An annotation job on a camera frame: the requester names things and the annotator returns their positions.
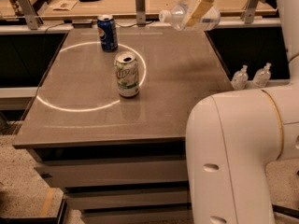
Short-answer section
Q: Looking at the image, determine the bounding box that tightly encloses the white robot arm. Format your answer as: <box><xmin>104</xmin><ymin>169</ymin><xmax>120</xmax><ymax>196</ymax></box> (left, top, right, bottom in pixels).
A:
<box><xmin>185</xmin><ymin>0</ymin><xmax>299</xmax><ymax>224</ymax></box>

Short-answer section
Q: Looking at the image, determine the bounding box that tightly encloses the blue Pepsi can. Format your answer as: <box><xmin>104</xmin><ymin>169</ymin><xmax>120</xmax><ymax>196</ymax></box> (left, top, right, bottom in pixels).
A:
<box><xmin>97</xmin><ymin>14</ymin><xmax>118</xmax><ymax>52</ymax></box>

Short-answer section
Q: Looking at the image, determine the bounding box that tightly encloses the small paper note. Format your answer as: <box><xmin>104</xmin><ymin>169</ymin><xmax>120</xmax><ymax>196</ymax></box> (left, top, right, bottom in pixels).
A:
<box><xmin>50</xmin><ymin>0</ymin><xmax>77</xmax><ymax>11</ymax></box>

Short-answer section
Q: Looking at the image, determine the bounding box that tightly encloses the right sanitizer pump bottle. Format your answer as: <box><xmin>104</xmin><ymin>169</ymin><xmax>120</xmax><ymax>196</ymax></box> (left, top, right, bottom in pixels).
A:
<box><xmin>252</xmin><ymin>63</ymin><xmax>271</xmax><ymax>88</ymax></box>

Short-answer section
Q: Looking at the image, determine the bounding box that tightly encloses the metal bracket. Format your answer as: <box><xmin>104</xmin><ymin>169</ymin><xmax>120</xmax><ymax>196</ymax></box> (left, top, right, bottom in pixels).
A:
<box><xmin>18</xmin><ymin>0</ymin><xmax>42</xmax><ymax>30</ymax></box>
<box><xmin>240</xmin><ymin>0</ymin><xmax>272</xmax><ymax>25</ymax></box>
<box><xmin>135</xmin><ymin>0</ymin><xmax>146</xmax><ymax>26</ymax></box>

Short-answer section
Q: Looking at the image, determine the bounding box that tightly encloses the left sanitizer pump bottle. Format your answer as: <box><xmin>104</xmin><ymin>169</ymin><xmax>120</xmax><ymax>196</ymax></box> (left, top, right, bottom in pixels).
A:
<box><xmin>231</xmin><ymin>65</ymin><xmax>249</xmax><ymax>91</ymax></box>

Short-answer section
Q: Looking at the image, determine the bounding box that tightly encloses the grey drawer cabinet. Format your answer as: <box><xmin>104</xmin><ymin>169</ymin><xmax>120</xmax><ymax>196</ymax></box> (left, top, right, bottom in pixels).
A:
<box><xmin>15</xmin><ymin>27</ymin><xmax>230</xmax><ymax>224</ymax></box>

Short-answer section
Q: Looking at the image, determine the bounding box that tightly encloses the left metal bracket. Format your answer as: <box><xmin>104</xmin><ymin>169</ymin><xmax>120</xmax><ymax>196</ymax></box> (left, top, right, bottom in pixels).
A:
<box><xmin>18</xmin><ymin>0</ymin><xmax>42</xmax><ymax>30</ymax></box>

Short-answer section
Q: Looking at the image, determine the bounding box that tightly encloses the clear plastic water bottle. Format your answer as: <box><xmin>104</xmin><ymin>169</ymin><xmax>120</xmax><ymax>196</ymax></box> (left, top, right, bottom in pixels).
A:
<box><xmin>159</xmin><ymin>0</ymin><xmax>221</xmax><ymax>32</ymax></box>

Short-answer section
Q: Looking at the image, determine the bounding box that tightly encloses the right metal bracket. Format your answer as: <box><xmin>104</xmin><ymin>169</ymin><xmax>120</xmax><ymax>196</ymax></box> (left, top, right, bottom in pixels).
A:
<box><xmin>240</xmin><ymin>0</ymin><xmax>272</xmax><ymax>25</ymax></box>

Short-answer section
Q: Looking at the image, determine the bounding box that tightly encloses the black chair base leg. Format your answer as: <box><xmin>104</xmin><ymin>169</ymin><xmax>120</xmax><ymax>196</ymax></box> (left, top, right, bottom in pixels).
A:
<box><xmin>272</xmin><ymin>204</ymin><xmax>299</xmax><ymax>219</ymax></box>

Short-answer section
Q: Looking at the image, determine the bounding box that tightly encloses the middle metal bracket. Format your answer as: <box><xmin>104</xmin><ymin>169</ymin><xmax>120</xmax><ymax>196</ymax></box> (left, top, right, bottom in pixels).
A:
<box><xmin>135</xmin><ymin>0</ymin><xmax>146</xmax><ymax>26</ymax></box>

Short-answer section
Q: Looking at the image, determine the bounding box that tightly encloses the green white 7UP can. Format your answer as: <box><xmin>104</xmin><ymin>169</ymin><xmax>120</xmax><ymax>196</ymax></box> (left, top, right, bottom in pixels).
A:
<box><xmin>114</xmin><ymin>51</ymin><xmax>139</xmax><ymax>98</ymax></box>

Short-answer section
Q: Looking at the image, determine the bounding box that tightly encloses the sanitizer pump bottle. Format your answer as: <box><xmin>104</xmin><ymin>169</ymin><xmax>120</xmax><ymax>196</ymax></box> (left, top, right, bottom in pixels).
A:
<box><xmin>231</xmin><ymin>65</ymin><xmax>249</xmax><ymax>91</ymax></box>
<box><xmin>252</xmin><ymin>63</ymin><xmax>271</xmax><ymax>88</ymax></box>

